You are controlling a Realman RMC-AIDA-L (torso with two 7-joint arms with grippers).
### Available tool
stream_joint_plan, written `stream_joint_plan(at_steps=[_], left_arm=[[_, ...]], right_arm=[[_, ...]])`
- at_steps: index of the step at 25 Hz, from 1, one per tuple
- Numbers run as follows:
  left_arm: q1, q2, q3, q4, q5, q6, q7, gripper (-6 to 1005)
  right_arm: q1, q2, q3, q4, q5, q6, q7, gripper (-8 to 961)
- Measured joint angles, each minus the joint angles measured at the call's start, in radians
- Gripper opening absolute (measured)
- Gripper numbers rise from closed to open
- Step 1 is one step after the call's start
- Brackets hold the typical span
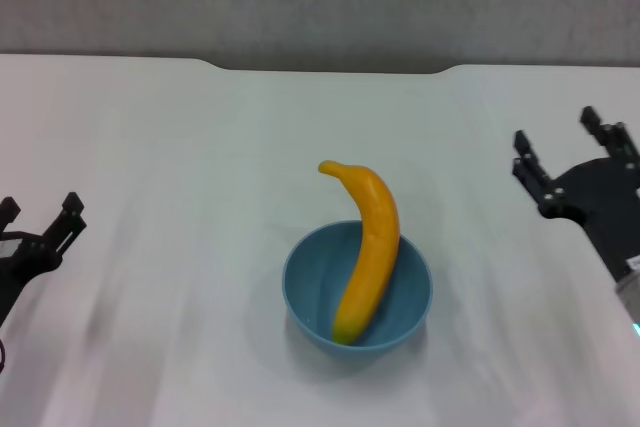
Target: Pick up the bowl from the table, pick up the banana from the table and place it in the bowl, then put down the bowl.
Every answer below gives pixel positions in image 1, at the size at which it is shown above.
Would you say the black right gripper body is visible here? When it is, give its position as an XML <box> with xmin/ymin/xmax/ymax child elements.
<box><xmin>537</xmin><ymin>156</ymin><xmax>640</xmax><ymax>283</ymax></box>

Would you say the blue bowl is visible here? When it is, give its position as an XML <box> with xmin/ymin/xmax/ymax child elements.
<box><xmin>282</xmin><ymin>220</ymin><xmax>434</xmax><ymax>361</ymax></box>

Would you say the yellow banana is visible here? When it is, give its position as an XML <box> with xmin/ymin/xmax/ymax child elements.
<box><xmin>318</xmin><ymin>159</ymin><xmax>401</xmax><ymax>346</ymax></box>

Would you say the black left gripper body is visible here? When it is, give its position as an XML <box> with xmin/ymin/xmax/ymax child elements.
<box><xmin>0</xmin><ymin>229</ymin><xmax>64</xmax><ymax>328</ymax></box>

